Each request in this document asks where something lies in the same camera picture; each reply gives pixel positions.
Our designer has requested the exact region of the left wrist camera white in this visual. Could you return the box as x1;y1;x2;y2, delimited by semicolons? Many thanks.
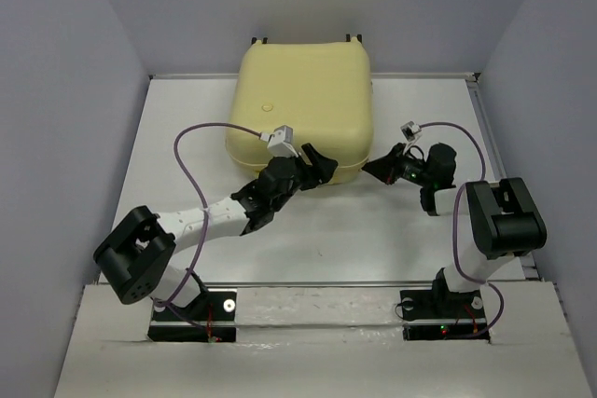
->
262;125;299;158

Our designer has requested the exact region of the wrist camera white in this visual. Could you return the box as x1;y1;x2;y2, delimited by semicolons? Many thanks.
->
400;121;422;151
262;125;299;158

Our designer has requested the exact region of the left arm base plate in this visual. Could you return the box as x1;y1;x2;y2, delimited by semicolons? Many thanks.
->
147;288;238;343

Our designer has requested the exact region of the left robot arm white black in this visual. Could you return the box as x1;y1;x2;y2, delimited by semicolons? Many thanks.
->
93;144;339;305

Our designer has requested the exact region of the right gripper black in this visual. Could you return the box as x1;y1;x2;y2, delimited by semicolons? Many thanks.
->
361;141;433;187

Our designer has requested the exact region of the yellow hard-shell suitcase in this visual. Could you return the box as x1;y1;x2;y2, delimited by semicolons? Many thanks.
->
225;35;374;185

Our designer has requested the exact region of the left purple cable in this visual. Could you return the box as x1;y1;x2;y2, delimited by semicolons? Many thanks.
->
172;122;271;334

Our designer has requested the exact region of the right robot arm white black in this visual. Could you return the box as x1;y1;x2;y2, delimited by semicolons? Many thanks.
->
363;143;547;321

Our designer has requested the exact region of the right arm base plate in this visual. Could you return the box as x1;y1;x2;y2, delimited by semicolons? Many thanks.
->
395;289;491;341

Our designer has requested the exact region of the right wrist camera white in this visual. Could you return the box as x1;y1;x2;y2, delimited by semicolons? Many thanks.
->
400;121;422;151

